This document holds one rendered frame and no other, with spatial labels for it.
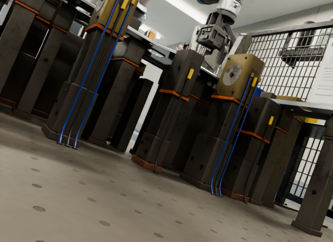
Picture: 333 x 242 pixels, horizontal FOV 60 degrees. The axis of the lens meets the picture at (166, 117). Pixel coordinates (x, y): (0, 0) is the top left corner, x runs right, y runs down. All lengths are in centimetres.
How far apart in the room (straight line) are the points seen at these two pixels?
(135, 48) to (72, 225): 60
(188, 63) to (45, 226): 54
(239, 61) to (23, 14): 50
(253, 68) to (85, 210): 58
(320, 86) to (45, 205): 127
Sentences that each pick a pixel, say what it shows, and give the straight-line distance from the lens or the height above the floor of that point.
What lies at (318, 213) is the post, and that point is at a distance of 78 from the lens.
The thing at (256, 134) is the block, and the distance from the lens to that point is 81.
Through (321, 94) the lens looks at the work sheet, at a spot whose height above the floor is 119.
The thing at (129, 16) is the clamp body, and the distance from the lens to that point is 60.
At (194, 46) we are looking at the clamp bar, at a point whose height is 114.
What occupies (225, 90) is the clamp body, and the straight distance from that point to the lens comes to 74.
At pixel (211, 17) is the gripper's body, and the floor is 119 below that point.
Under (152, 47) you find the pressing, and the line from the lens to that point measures 83.
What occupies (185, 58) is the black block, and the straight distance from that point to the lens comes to 68.
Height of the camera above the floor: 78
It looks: 4 degrees up
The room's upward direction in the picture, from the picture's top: 22 degrees clockwise
